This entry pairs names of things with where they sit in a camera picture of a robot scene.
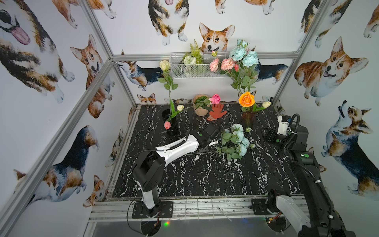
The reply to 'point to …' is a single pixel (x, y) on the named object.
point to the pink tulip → (167, 125)
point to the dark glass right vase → (248, 119)
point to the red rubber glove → (216, 112)
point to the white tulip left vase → (179, 107)
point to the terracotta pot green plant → (201, 103)
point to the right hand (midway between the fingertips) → (265, 127)
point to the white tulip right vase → (266, 104)
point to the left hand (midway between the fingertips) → (202, 138)
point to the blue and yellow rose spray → (235, 134)
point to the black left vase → (174, 129)
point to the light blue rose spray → (232, 147)
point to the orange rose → (246, 99)
